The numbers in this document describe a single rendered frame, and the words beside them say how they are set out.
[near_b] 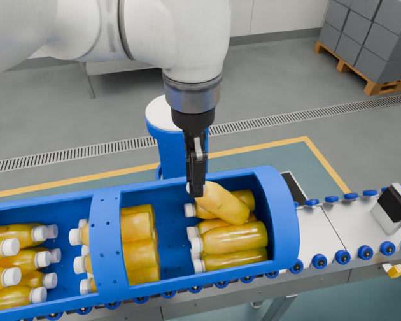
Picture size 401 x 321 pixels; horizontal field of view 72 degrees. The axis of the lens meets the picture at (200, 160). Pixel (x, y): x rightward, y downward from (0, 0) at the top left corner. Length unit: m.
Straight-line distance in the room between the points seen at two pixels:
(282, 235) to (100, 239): 0.40
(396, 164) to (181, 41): 2.71
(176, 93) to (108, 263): 0.40
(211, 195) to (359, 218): 0.64
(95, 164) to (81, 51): 2.22
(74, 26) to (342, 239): 0.95
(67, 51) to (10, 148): 2.74
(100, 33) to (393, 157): 2.82
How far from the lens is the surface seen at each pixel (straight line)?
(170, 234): 0.91
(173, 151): 1.21
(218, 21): 0.37
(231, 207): 0.67
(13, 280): 0.82
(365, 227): 1.12
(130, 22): 0.38
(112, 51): 0.41
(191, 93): 0.40
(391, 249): 1.06
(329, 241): 1.03
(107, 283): 0.68
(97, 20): 0.37
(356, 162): 2.79
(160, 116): 1.21
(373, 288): 2.14
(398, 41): 3.54
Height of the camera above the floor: 1.76
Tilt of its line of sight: 46 degrees down
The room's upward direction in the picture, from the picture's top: straight up
